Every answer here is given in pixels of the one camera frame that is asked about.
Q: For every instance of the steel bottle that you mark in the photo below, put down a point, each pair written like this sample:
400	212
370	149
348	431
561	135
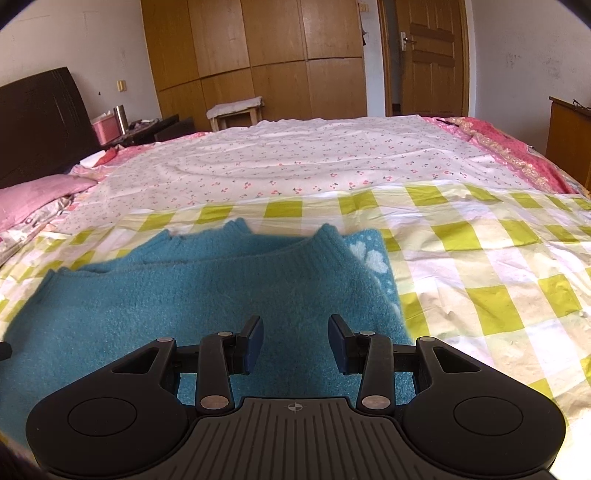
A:
121	117

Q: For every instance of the small wooden stool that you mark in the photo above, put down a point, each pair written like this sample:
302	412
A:
233	107

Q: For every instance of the pink pillow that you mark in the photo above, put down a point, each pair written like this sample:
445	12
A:
41	194

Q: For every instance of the pink patterned bedspread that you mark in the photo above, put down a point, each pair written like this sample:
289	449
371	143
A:
517	147

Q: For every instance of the red cloth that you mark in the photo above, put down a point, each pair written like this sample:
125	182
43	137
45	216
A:
108	156

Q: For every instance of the wooden wardrobe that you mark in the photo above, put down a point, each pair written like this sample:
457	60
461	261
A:
258	46

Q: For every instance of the dark nightstand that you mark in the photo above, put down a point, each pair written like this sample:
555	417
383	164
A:
152	129

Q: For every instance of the dark wooden headboard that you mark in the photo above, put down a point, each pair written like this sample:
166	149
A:
41	120

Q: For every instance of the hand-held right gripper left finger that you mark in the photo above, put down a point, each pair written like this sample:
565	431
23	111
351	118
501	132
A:
255	346

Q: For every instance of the teal flower-patterned sweater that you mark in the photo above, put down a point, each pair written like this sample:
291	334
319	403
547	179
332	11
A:
138	314

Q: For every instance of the wooden door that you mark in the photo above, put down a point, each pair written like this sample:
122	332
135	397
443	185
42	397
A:
429	69

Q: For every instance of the pink heart-print quilt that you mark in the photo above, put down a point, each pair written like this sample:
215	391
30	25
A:
27	230

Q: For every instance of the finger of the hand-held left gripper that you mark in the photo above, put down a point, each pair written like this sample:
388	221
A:
4	350

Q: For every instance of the pink box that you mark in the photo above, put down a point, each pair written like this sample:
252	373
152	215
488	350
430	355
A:
105	130

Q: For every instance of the white cherry-print bed sheet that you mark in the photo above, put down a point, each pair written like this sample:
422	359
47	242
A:
300	157

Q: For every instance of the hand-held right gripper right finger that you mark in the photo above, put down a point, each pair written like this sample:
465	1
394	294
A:
336	346

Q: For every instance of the yellow checked bed sheet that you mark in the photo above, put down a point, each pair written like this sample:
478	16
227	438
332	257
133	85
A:
485	258

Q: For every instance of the wooden cabinet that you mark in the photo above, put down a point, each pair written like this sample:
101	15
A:
568	138

